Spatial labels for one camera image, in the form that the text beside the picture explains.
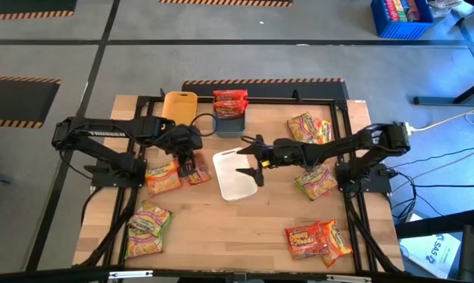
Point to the dark red box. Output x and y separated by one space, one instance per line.
413 9

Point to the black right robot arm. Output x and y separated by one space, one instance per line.
346 143

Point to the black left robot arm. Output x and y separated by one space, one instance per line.
103 131

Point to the yellow power plug block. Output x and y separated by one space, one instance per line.
408 126

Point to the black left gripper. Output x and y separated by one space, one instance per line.
185 139

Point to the white plastic bin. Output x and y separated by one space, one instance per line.
232 177

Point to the green yellow box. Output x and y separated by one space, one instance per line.
401 9

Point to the blue plastic crate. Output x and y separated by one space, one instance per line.
401 30

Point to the dark grey plastic bin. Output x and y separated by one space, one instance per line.
230 127

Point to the yellow plastic bin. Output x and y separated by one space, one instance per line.
180 108

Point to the black hazard-striped floor mat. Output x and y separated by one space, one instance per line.
24 6
225 2
268 91
16 102

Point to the orange Saucy Noods packet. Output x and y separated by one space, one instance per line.
304 240
230 109
230 95
203 173

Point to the black crossbar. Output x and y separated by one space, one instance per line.
44 275

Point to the green pink ramen packet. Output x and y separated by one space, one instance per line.
142 245
316 181
300 126
150 218

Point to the black aluminium table frame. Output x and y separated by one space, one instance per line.
276 101

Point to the white plastic bag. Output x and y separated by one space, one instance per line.
445 6

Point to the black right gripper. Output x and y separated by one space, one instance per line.
280 154

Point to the silver metal bracket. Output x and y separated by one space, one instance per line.
130 274
348 278

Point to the black desk leg frame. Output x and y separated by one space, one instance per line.
429 100

